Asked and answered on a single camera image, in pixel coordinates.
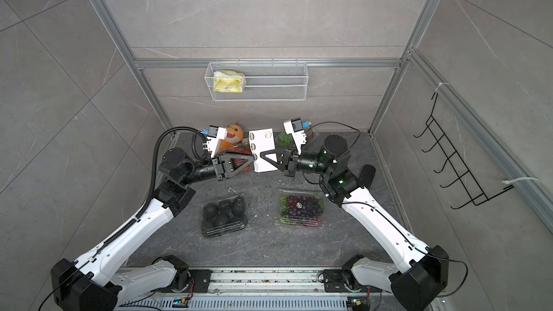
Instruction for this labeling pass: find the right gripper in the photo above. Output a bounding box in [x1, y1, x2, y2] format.
[263, 145, 334, 181]

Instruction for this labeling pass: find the white sticker sheet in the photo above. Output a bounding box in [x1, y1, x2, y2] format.
[249, 128, 276, 173]

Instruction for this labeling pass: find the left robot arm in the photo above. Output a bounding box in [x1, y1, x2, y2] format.
[51, 148, 255, 310]

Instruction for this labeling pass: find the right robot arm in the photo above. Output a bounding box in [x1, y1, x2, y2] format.
[249, 134, 449, 310]

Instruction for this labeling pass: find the black fruit box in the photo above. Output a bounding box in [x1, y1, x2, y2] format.
[200, 195, 248, 238]

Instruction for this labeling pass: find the green grape box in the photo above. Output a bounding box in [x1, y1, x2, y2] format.
[275, 130, 315, 149]

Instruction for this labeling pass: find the strawberry box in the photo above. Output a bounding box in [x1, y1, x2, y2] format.
[228, 143, 252, 173]

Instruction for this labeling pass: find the orange shark plush toy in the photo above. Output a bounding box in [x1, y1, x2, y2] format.
[218, 124, 244, 152]

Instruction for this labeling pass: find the purple grape box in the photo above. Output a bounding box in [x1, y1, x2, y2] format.
[279, 189, 324, 227]

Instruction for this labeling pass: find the yellow packet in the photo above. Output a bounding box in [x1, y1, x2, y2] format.
[213, 70, 246, 93]

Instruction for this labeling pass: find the black oval object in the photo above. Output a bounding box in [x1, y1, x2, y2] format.
[359, 164, 376, 189]

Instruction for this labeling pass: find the black hook rack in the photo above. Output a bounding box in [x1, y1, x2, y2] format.
[413, 93, 514, 210]

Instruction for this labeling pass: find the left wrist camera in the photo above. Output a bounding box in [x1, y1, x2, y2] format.
[201, 125, 227, 158]

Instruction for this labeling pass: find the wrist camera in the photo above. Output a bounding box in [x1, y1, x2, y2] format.
[283, 118, 310, 154]
[201, 125, 227, 158]

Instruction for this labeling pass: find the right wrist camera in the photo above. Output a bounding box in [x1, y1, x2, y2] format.
[283, 118, 310, 154]

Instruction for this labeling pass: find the white wire basket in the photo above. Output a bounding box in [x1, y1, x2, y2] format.
[204, 61, 309, 102]

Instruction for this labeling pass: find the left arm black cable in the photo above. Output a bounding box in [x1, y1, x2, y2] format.
[38, 126, 213, 311]

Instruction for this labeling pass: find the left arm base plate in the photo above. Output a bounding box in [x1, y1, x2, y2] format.
[184, 269, 213, 295]

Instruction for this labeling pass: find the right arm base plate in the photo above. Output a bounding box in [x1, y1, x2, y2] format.
[317, 269, 381, 293]

